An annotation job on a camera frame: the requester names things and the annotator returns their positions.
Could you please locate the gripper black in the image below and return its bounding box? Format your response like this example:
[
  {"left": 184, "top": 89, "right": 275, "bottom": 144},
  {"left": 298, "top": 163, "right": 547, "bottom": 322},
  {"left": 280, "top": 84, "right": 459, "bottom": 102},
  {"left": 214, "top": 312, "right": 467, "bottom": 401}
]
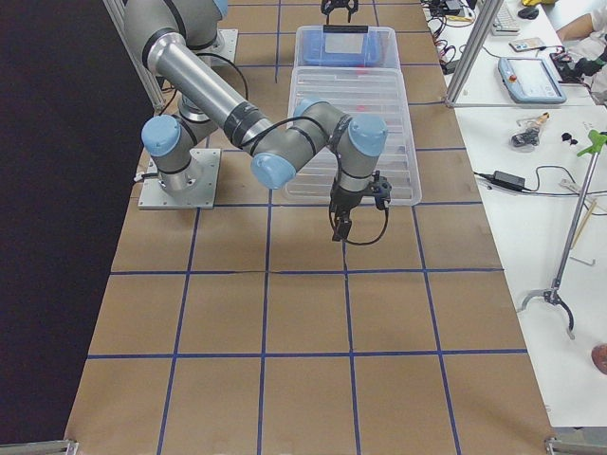
[
  {"left": 329, "top": 173, "right": 379, "bottom": 242},
  {"left": 321, "top": 0, "right": 359, "bottom": 24}
]

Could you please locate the clear plastic box lid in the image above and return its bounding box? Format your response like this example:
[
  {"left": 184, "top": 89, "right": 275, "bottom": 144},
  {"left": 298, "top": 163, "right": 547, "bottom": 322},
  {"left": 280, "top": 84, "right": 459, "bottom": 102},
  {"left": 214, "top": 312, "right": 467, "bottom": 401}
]
[{"left": 288, "top": 66, "right": 422, "bottom": 206}]

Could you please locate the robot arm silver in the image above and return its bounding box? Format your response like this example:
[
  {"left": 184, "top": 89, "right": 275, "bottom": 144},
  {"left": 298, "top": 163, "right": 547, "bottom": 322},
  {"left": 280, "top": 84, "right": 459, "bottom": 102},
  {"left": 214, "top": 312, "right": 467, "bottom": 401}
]
[{"left": 124, "top": 1, "right": 391, "bottom": 241}]

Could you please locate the blue plastic tray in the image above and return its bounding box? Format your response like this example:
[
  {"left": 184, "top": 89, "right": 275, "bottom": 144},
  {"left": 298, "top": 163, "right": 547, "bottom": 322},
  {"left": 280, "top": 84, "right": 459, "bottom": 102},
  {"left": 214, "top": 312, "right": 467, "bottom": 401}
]
[{"left": 298, "top": 28, "right": 382, "bottom": 67}]

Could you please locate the clear plastic storage box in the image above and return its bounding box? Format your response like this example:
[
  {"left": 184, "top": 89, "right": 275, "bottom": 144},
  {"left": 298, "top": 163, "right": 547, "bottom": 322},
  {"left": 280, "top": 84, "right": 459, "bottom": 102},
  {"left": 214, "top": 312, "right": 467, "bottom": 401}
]
[{"left": 287, "top": 26, "right": 422, "bottom": 206}]

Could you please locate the black power adapter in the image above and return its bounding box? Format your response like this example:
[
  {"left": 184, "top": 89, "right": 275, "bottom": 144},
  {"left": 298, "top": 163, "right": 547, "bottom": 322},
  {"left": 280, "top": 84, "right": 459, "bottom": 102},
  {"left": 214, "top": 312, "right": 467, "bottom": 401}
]
[{"left": 492, "top": 171, "right": 525, "bottom": 191}]

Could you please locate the teach pendant tablet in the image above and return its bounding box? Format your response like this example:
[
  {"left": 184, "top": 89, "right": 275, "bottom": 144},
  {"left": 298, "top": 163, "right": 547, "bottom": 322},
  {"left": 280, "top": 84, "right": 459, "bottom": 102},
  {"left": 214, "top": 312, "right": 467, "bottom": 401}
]
[{"left": 497, "top": 58, "right": 567, "bottom": 104}]

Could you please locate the black box latch handle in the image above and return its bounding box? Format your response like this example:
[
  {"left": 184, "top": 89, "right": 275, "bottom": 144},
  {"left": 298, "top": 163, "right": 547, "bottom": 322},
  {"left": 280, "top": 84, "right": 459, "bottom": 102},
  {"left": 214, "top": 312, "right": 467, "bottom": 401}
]
[{"left": 322, "top": 25, "right": 369, "bottom": 33}]

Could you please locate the aluminium frame post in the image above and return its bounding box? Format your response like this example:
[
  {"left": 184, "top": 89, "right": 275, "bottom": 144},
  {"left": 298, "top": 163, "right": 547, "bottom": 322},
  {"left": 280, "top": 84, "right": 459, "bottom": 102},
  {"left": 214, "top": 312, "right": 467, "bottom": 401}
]
[{"left": 445, "top": 0, "right": 503, "bottom": 107}]

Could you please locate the green handled grabber tool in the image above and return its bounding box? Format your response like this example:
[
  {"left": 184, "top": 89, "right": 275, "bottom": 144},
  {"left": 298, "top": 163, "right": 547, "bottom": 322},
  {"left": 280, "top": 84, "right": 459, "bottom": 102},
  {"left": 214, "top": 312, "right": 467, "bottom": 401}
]
[{"left": 517, "top": 130, "right": 606, "bottom": 340}]

